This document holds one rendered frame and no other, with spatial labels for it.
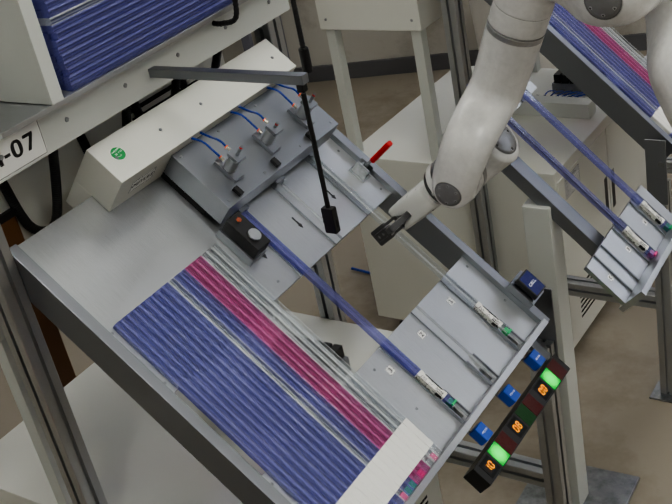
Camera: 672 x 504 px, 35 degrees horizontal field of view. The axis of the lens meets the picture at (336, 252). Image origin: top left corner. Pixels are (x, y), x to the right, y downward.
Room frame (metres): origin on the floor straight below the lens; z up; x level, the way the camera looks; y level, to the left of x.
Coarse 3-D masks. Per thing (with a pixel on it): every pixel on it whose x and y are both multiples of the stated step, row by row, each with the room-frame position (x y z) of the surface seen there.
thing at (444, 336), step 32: (448, 288) 1.69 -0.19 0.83; (480, 288) 1.71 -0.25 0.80; (416, 320) 1.60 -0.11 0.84; (448, 320) 1.62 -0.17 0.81; (480, 320) 1.65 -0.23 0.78; (512, 320) 1.67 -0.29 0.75; (384, 352) 1.52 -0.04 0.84; (416, 352) 1.54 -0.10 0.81; (448, 352) 1.56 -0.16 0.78; (480, 352) 1.58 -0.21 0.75; (512, 352) 1.60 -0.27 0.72; (384, 384) 1.46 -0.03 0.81; (416, 384) 1.48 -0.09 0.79; (448, 384) 1.50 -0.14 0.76; (480, 384) 1.52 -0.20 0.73; (416, 416) 1.43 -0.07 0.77; (448, 416) 1.44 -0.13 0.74
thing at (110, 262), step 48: (336, 144) 1.92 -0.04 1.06; (144, 192) 1.67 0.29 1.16; (288, 192) 1.77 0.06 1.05; (336, 192) 1.81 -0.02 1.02; (384, 192) 1.85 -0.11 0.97; (48, 240) 1.52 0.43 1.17; (96, 240) 1.55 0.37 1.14; (144, 240) 1.58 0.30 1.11; (192, 240) 1.61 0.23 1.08; (288, 240) 1.67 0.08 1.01; (336, 240) 1.71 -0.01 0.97; (96, 288) 1.47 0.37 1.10; (144, 288) 1.50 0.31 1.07; (288, 288) 1.59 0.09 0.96
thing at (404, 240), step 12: (324, 168) 1.84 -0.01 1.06; (336, 180) 1.82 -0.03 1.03; (348, 192) 1.81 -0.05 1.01; (360, 204) 1.79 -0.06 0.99; (372, 216) 1.78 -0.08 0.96; (408, 240) 1.75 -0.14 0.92; (420, 252) 1.73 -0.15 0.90; (432, 264) 1.71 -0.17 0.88; (444, 276) 1.70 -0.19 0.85; (456, 288) 1.68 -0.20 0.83; (468, 300) 1.67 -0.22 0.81; (504, 324) 1.64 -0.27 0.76
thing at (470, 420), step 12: (540, 324) 1.65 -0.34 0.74; (528, 336) 1.64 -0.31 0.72; (528, 348) 1.60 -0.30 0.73; (516, 360) 1.56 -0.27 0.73; (504, 372) 1.53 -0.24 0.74; (492, 396) 1.48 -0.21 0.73; (480, 408) 1.45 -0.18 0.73; (468, 420) 1.42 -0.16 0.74; (456, 432) 1.41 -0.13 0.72; (456, 444) 1.38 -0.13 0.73; (444, 456) 1.35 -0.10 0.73; (432, 468) 1.33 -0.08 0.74; (420, 492) 1.28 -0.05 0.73
